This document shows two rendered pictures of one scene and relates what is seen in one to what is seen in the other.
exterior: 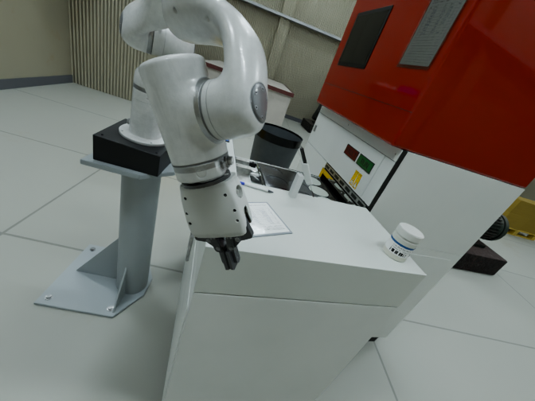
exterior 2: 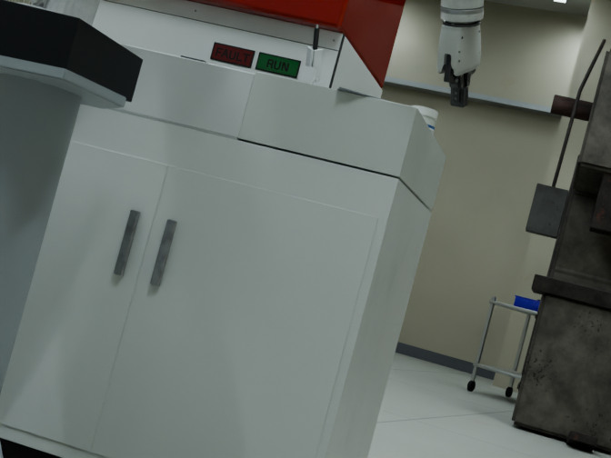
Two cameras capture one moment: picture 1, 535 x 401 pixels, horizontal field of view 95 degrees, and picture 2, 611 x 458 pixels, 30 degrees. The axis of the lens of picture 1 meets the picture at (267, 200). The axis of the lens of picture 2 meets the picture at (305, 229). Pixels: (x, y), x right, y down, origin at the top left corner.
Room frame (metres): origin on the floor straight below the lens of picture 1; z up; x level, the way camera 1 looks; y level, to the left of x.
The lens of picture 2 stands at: (-0.72, 2.09, 0.58)
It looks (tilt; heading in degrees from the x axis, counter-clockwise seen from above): 2 degrees up; 303
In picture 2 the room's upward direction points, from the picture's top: 15 degrees clockwise
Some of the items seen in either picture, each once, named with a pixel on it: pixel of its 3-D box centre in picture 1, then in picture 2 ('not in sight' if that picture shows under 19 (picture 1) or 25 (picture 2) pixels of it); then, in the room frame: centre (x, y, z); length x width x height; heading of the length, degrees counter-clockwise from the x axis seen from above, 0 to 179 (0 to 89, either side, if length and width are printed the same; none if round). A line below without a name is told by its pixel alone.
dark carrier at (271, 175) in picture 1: (298, 186); not in sight; (1.06, -0.11, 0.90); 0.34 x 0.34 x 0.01; 20
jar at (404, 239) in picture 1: (402, 242); (420, 127); (0.65, -0.41, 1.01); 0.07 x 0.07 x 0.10
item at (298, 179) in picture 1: (302, 180); (309, 76); (0.79, -0.09, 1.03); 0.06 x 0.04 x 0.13; 110
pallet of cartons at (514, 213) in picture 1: (509, 211); not in sight; (5.30, -4.83, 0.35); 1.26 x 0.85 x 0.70; 101
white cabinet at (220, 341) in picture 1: (248, 270); (175, 316); (0.95, -0.04, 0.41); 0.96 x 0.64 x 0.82; 20
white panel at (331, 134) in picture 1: (334, 157); (182, 74); (1.31, -0.26, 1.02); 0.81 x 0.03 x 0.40; 20
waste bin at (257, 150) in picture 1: (270, 159); not in sight; (2.91, 0.15, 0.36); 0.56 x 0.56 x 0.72
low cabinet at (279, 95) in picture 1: (246, 94); not in sight; (6.95, 1.54, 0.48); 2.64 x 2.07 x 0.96; 11
